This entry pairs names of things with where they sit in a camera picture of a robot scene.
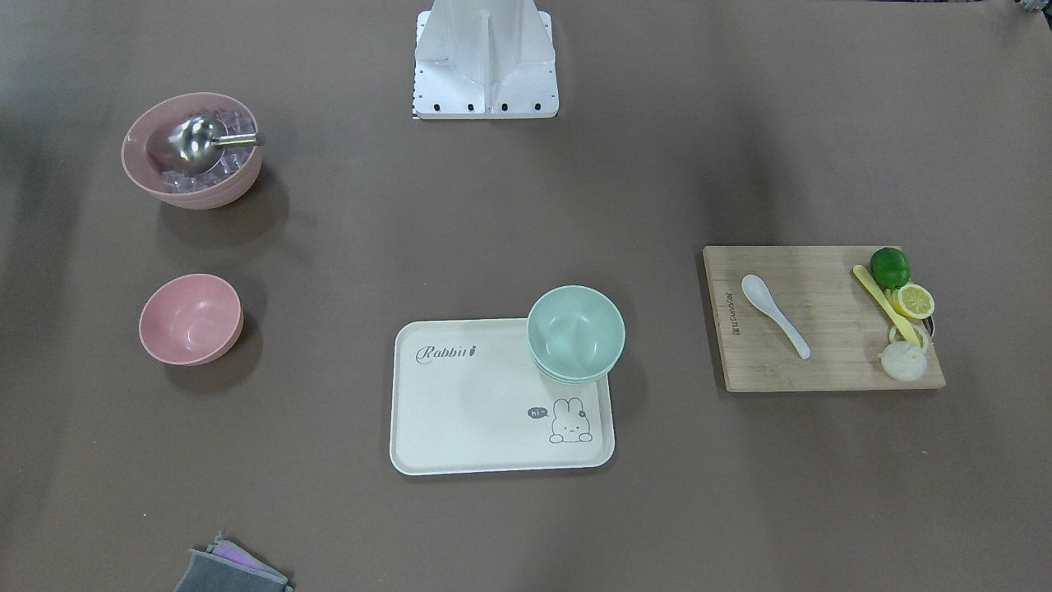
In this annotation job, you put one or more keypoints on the large pink bowl with ice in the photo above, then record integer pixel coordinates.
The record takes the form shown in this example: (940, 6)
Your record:
(230, 177)

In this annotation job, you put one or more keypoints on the white ceramic spoon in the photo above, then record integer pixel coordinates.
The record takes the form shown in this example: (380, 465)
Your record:
(759, 295)

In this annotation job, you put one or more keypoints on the white onion piece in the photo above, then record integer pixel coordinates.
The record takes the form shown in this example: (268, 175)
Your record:
(904, 361)

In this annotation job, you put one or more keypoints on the lemon half slice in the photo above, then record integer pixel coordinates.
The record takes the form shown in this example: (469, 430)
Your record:
(913, 301)

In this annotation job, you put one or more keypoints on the purple cleaning cloth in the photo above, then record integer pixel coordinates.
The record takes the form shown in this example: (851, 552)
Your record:
(232, 552)

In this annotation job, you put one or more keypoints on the metal ice scoop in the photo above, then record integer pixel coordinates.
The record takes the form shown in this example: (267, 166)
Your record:
(196, 145)

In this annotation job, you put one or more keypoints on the bamboo cutting board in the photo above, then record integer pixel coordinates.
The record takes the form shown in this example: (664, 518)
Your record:
(814, 286)

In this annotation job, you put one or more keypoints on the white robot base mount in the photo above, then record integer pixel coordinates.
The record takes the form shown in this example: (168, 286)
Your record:
(484, 60)

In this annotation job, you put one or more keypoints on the yellow plastic knife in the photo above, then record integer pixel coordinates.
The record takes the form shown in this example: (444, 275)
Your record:
(904, 328)

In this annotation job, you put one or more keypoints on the grey cleaning cloth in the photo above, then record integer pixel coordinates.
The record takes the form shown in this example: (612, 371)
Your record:
(210, 572)

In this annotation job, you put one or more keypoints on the small pink bowl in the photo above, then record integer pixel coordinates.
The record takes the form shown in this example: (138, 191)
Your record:
(191, 320)

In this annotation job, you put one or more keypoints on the cream rabbit tray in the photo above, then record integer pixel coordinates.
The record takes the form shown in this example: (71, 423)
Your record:
(468, 398)

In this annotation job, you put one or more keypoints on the green lime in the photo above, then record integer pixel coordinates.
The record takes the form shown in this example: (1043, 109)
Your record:
(890, 268)

